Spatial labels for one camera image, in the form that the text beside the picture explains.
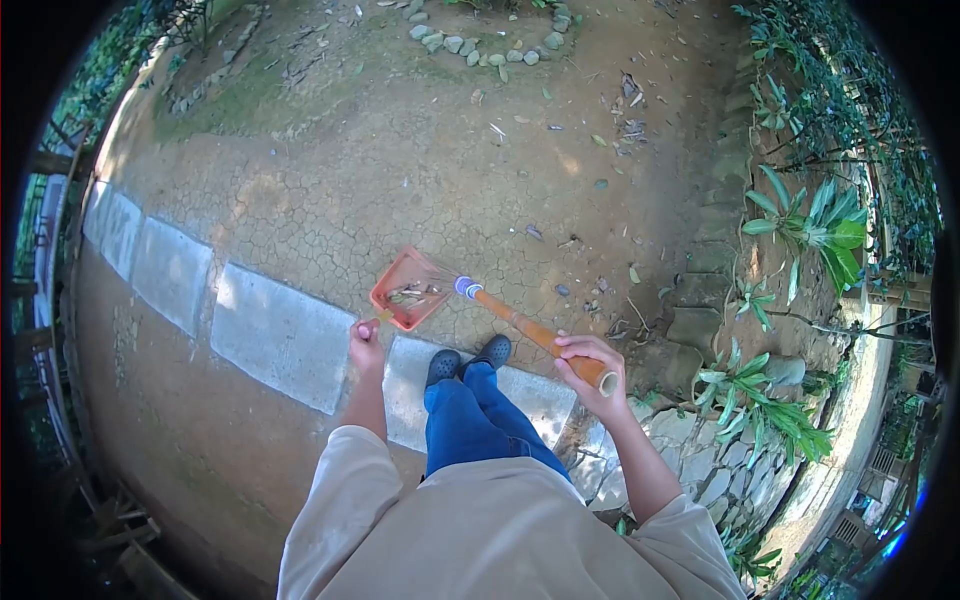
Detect pile of swept leaves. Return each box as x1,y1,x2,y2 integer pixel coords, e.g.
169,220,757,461
386,281,444,309

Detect broad-leaf green plant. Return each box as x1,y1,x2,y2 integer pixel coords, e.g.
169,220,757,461
741,163,871,305

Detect person's legs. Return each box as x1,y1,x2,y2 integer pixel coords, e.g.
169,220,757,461
423,334,573,483

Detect row of concrete paving slabs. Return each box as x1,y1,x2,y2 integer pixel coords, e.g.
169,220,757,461
82,180,579,455

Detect person's right thumb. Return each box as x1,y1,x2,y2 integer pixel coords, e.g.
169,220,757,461
555,358,597,402

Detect green shrub hedge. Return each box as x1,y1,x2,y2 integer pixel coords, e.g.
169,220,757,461
731,0,942,271

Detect ring of grey stones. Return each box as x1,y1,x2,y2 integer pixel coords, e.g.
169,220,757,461
401,0,575,70

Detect bamboo handle broom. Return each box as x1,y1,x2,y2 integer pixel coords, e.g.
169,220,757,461
417,255,620,399

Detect orange plastic dustpan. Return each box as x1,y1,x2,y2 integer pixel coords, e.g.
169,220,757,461
369,245,460,333

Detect person's left hand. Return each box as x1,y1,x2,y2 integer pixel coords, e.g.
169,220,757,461
348,318,386,375

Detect low green leafy plant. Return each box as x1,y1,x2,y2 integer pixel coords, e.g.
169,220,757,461
693,337,835,466

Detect person's body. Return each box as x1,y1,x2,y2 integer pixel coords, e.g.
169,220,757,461
276,425,749,600

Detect person's right hand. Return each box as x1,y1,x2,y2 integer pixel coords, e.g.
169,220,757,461
554,334,629,421

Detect person's right fingers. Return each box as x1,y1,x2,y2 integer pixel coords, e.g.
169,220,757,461
554,334,626,376

